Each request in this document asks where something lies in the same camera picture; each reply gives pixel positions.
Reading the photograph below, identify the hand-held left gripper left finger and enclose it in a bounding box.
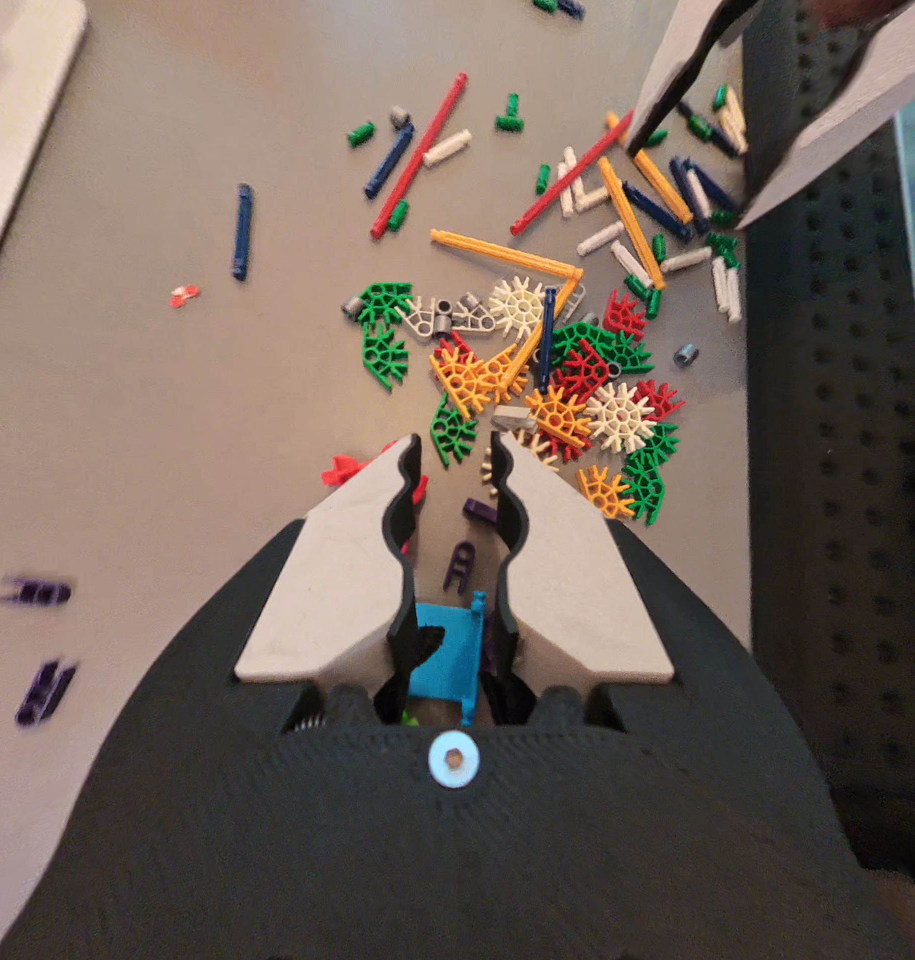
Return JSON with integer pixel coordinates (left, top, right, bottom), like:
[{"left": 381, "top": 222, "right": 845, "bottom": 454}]
[{"left": 234, "top": 433, "right": 425, "bottom": 725}]

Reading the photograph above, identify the heap of mixed toy rods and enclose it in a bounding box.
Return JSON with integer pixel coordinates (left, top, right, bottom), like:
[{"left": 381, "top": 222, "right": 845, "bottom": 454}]
[{"left": 429, "top": 71, "right": 750, "bottom": 331}]

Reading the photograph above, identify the pile of colourful toy connectors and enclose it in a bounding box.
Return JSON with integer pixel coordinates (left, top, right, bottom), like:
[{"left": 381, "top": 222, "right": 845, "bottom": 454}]
[{"left": 406, "top": 273, "right": 687, "bottom": 528}]

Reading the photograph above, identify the green toy connector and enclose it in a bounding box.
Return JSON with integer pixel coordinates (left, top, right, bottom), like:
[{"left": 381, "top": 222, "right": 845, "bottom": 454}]
[
  {"left": 361, "top": 322, "right": 411, "bottom": 392},
  {"left": 356, "top": 281, "right": 415, "bottom": 329}
]

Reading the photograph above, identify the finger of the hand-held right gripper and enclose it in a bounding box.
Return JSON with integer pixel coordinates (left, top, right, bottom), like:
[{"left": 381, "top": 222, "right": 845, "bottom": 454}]
[
  {"left": 626, "top": 0, "right": 762, "bottom": 160},
  {"left": 735, "top": 0, "right": 915, "bottom": 230}
]

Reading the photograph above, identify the red long toy rod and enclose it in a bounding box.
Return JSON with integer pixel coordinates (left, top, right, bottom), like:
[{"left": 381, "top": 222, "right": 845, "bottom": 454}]
[{"left": 371, "top": 72, "right": 468, "bottom": 240}]

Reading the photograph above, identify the white short toy rod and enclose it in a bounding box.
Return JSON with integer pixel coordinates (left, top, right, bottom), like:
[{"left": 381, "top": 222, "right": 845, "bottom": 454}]
[{"left": 422, "top": 129, "right": 472, "bottom": 168}]

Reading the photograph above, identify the blue toy rod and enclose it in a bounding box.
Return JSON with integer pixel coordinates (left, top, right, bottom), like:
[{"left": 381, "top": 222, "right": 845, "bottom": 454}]
[
  {"left": 363, "top": 120, "right": 415, "bottom": 200},
  {"left": 231, "top": 183, "right": 255, "bottom": 282}
]

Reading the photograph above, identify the cyan toy panel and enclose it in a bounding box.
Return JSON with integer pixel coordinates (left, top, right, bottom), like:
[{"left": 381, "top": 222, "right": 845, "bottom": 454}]
[{"left": 406, "top": 591, "right": 490, "bottom": 727}]

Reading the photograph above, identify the white stand base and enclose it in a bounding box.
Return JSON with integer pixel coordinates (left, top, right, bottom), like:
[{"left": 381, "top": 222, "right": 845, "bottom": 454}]
[{"left": 0, "top": 0, "right": 89, "bottom": 295}]

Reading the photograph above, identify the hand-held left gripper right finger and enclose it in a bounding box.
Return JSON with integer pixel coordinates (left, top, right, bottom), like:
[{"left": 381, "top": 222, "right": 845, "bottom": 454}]
[{"left": 489, "top": 431, "right": 676, "bottom": 725}]

